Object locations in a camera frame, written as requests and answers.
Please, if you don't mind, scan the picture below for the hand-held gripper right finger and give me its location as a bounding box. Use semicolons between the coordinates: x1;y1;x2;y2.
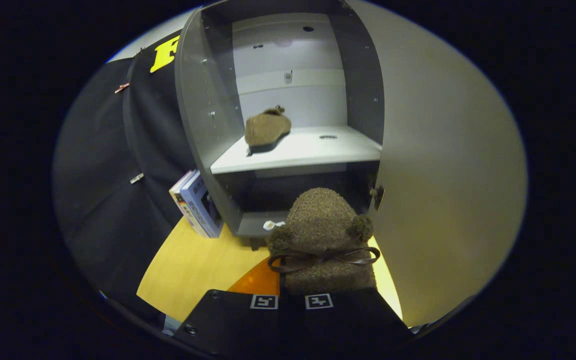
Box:
280;289;414;360

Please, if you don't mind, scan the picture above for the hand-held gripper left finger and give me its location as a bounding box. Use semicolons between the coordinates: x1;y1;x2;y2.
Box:
172;256;281;360

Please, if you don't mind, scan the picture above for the brown fuzzy shoe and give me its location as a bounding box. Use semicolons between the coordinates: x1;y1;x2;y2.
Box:
266;187;381;296
244;105;292;154

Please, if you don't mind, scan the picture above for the beige shoe cabinet door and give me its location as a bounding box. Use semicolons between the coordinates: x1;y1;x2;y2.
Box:
348;0;529;328

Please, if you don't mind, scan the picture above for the grey shoe cabinet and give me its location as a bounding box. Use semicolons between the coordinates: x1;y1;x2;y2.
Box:
174;0;386;251

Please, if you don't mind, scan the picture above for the blue book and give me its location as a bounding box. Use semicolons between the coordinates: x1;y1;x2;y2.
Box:
180;171;224;239

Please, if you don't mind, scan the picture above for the white book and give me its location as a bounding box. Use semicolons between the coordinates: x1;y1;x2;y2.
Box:
169;169;200;232

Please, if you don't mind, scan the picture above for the black backdrop cloth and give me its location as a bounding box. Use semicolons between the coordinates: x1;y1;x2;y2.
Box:
53;30;204;321

